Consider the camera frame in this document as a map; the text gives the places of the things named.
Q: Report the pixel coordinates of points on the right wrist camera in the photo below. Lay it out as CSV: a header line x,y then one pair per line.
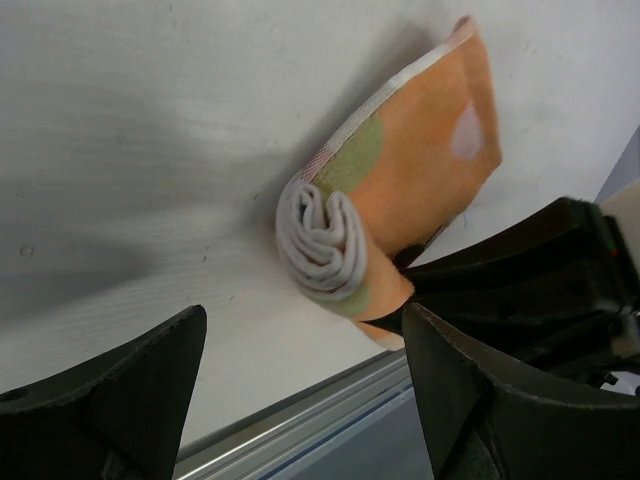
x,y
624,206

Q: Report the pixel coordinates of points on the aluminium mounting rail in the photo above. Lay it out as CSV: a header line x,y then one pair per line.
x,y
283,439

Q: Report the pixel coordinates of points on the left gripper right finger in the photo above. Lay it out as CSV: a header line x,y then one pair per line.
x,y
486,415

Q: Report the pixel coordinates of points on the orange patterned towel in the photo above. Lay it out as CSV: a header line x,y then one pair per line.
x,y
402,167

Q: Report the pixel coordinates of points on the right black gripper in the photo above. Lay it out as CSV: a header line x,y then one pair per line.
x,y
569,261

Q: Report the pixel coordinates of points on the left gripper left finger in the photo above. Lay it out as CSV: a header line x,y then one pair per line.
x,y
119,415

